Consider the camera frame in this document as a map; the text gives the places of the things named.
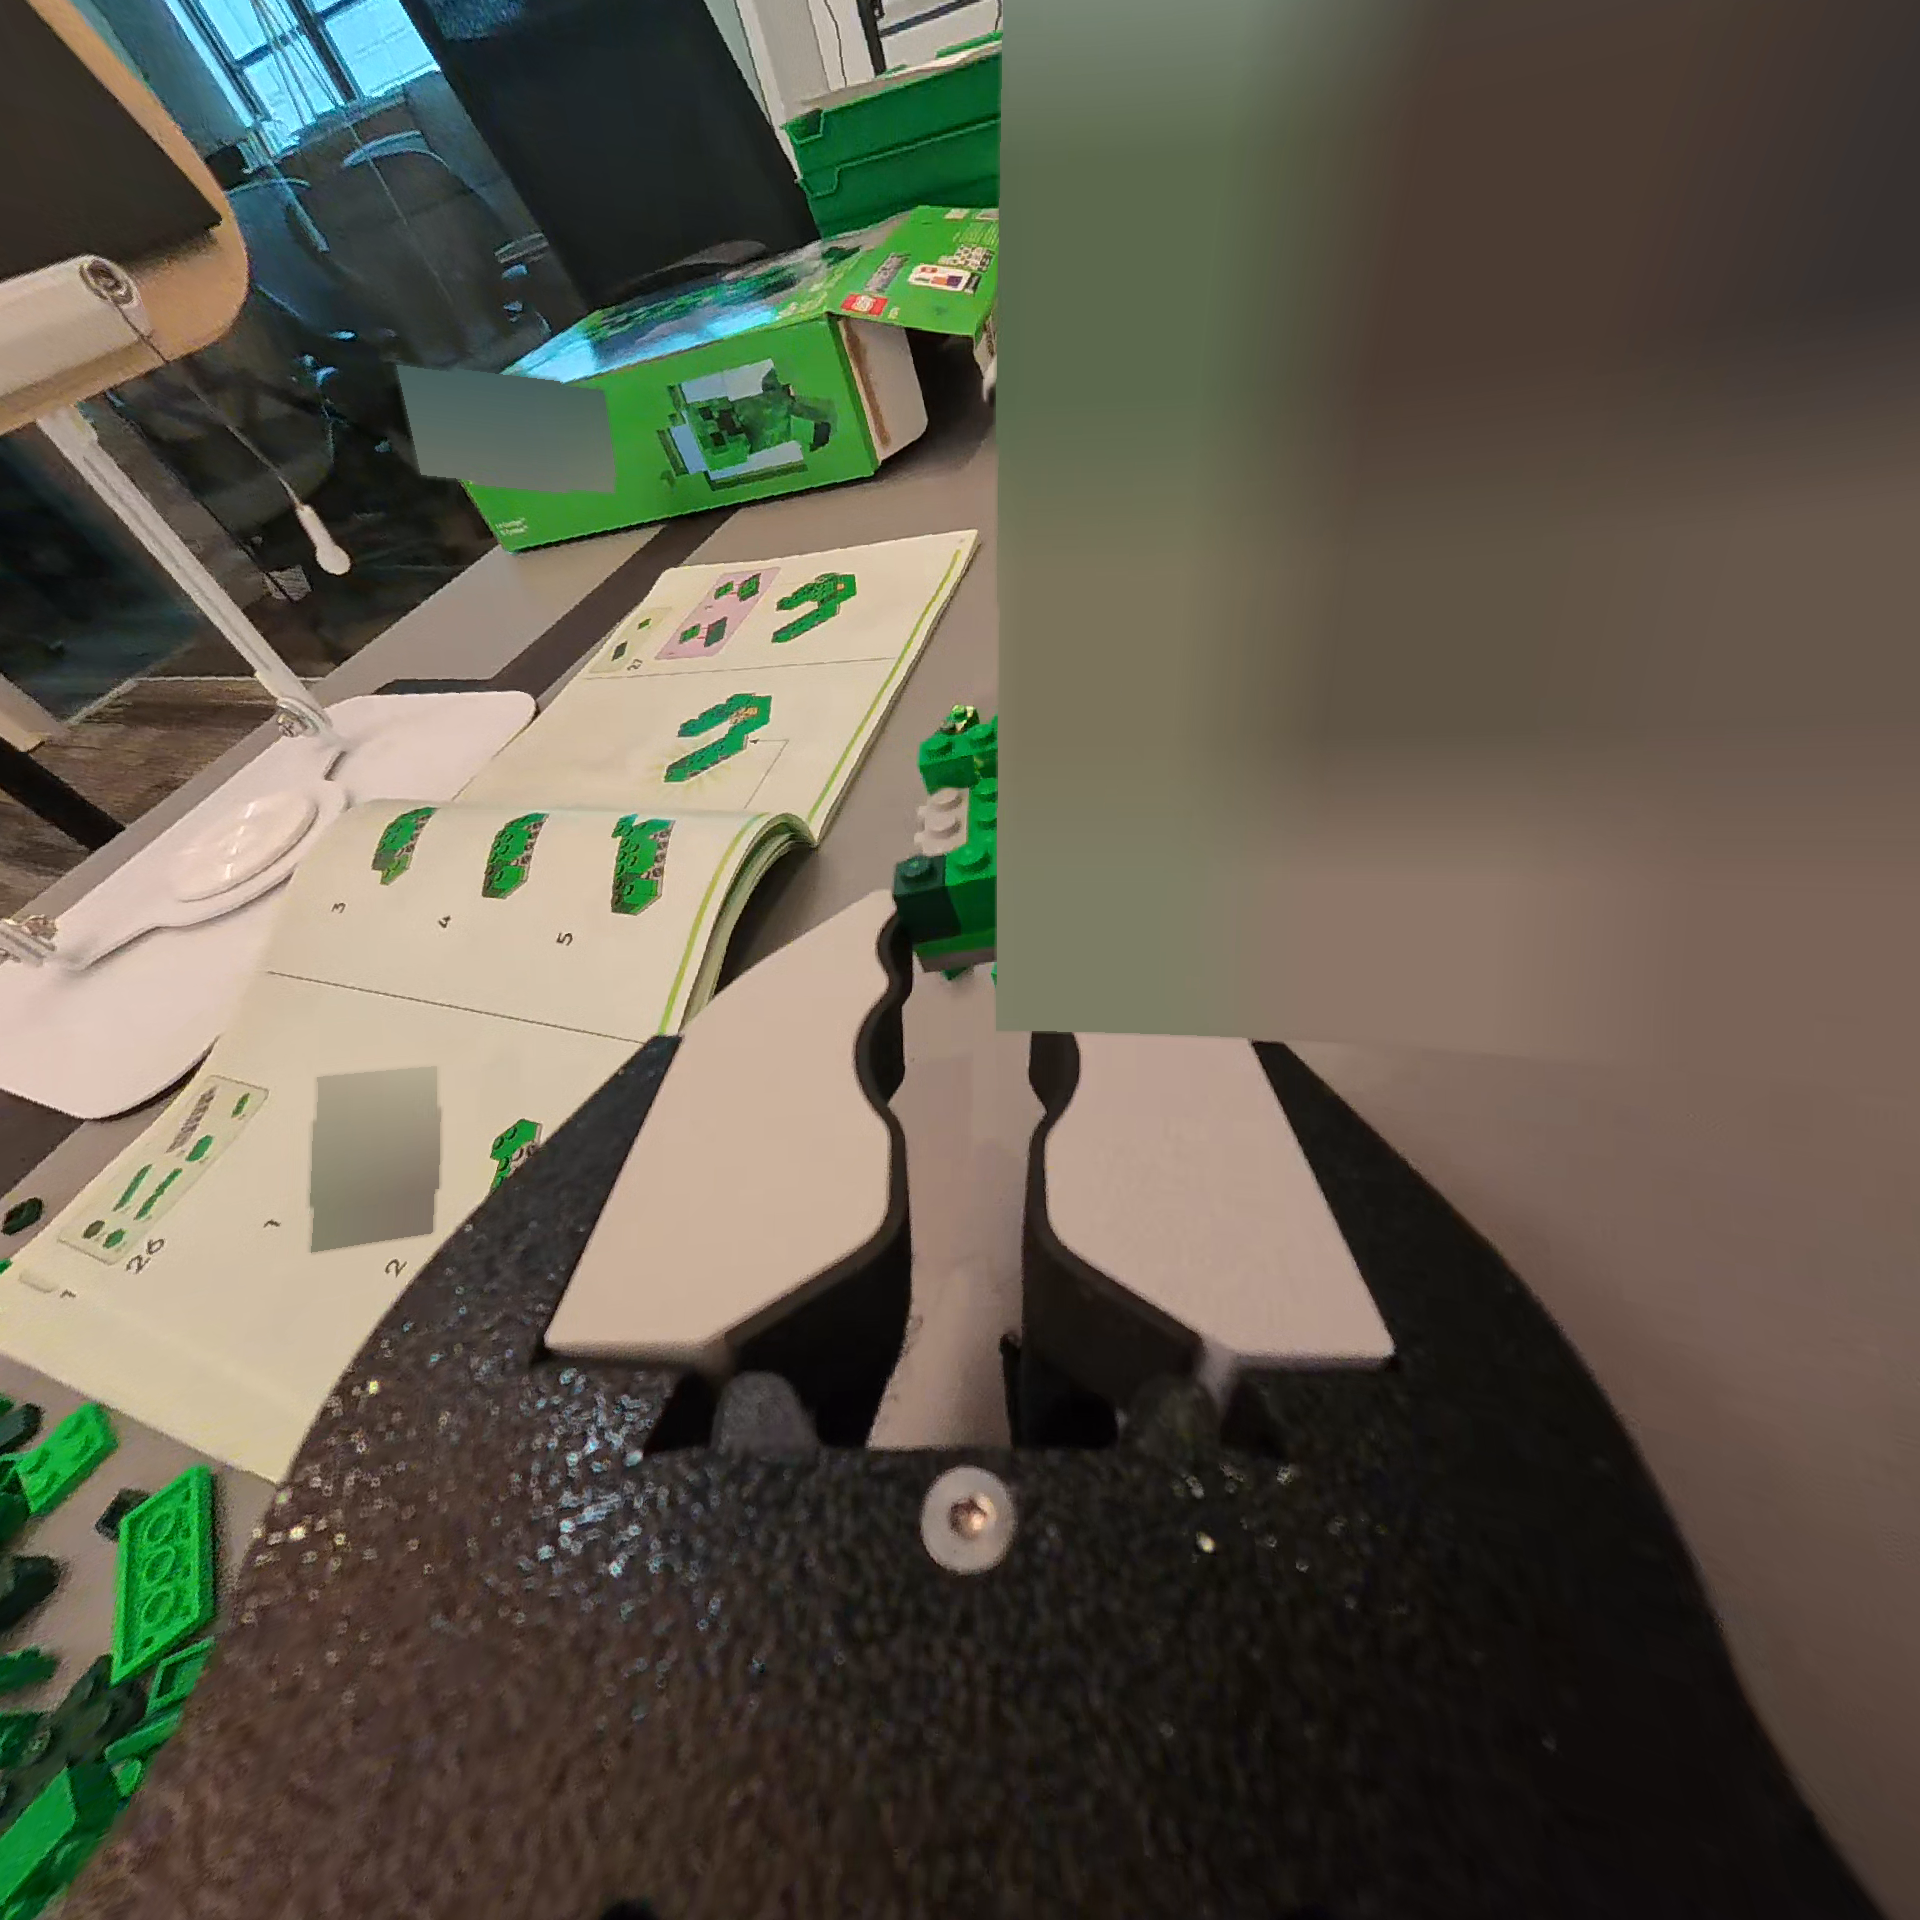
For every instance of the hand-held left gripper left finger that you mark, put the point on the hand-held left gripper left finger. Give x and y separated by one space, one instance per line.
722 1170

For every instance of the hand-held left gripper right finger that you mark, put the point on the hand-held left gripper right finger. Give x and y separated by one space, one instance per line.
1200 1200

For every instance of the green toy brick assembly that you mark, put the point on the green toy brick assembly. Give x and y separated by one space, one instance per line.
945 885

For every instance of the grey desk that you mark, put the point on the grey desk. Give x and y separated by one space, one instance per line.
930 503

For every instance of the open building instruction booklet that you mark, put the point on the open building instruction booklet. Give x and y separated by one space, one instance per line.
450 960

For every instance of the pile of loose green bricks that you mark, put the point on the pile of loose green bricks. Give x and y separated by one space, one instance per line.
159 1558

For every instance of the green toy set box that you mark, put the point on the green toy set box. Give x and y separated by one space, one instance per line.
751 374

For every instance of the black screen panel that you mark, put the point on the black screen panel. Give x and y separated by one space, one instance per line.
599 136

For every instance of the green plastic storage tray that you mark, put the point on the green plastic storage tray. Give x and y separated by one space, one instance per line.
900 136

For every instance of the dark board with wooden edge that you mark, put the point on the dark board with wooden edge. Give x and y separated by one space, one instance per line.
77 119

